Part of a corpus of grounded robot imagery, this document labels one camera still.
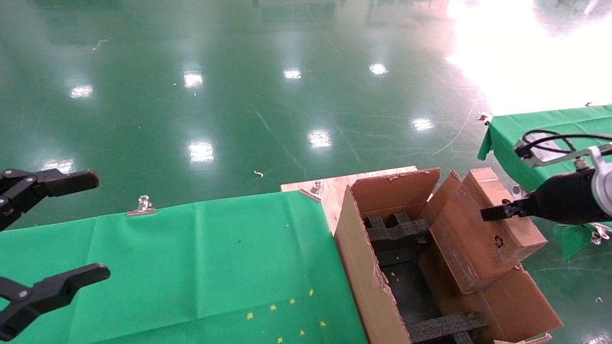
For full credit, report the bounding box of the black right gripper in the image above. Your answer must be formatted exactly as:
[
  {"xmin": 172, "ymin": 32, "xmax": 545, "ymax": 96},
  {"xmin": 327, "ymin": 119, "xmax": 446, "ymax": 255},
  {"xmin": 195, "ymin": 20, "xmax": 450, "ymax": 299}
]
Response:
[{"xmin": 481, "ymin": 167, "xmax": 605, "ymax": 225}]

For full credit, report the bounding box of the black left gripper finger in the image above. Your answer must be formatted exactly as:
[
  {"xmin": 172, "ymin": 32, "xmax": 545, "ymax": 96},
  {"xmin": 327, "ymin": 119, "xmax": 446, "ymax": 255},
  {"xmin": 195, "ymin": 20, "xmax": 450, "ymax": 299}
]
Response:
[
  {"xmin": 0, "ymin": 263, "xmax": 111, "ymax": 341},
  {"xmin": 0, "ymin": 169, "xmax": 100, "ymax": 231}
]

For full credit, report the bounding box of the small brown cardboard box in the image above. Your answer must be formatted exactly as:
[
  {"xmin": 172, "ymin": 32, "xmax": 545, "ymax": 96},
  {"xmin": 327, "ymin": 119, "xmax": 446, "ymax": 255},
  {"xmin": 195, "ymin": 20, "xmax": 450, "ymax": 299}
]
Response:
[{"xmin": 429, "ymin": 167, "xmax": 548, "ymax": 294}]

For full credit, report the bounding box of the large open brown carton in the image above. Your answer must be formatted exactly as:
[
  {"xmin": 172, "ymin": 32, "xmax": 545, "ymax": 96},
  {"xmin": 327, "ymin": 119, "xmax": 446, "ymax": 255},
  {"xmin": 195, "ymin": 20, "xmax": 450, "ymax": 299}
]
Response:
[{"xmin": 334, "ymin": 167, "xmax": 564, "ymax": 344}]

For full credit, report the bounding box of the black foam insert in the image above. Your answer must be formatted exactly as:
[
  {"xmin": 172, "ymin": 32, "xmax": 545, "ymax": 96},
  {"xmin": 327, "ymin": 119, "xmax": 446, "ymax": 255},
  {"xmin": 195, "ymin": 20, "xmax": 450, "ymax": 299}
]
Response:
[
  {"xmin": 407, "ymin": 311, "xmax": 489, "ymax": 344},
  {"xmin": 364, "ymin": 213, "xmax": 433, "ymax": 254}
]

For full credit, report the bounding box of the large green table cloth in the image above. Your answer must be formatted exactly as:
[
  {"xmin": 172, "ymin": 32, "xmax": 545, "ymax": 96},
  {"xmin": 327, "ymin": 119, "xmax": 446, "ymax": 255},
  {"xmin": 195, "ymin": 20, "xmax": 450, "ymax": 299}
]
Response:
[{"xmin": 0, "ymin": 190, "xmax": 369, "ymax": 344}]

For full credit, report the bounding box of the black camera cable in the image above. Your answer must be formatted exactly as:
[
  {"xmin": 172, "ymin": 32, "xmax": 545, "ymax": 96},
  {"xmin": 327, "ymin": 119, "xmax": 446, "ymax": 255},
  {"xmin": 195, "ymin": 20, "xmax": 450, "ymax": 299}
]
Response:
[{"xmin": 515, "ymin": 130, "xmax": 612, "ymax": 158}]

